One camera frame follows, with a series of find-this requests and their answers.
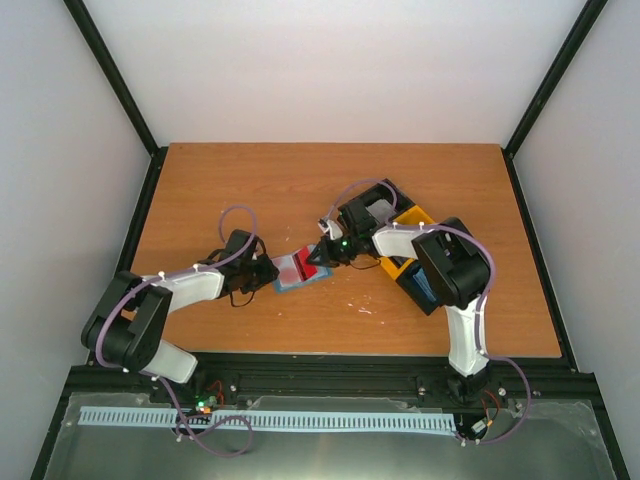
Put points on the black bin with blue cards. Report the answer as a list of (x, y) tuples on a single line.
[(405, 281)]

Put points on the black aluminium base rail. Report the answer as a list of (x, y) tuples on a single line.
[(420, 381)]

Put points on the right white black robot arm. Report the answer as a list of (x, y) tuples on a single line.
[(439, 265)]

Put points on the left black frame post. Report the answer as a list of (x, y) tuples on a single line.
[(93, 38)]

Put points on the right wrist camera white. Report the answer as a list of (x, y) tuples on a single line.
[(330, 228)]

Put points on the light blue slotted cable duct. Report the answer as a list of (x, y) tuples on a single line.
[(274, 421)]

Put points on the blue card stack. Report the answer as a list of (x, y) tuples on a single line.
[(421, 281)]

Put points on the black frame post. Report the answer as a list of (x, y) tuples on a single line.
[(93, 38), (571, 45)]

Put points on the right black frame post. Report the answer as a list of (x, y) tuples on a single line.
[(571, 45)]

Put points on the blue card holder wallet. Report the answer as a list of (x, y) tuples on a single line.
[(323, 274)]

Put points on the black bin with red cards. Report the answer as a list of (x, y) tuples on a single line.
[(365, 192)]

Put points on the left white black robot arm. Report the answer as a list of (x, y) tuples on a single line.
[(126, 327)]

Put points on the white card stack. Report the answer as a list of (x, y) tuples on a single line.
[(381, 210)]

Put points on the red white credit card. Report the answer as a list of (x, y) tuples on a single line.
[(289, 275)]

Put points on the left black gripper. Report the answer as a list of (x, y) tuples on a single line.
[(270, 273)]

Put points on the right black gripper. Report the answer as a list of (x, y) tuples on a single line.
[(326, 258)]

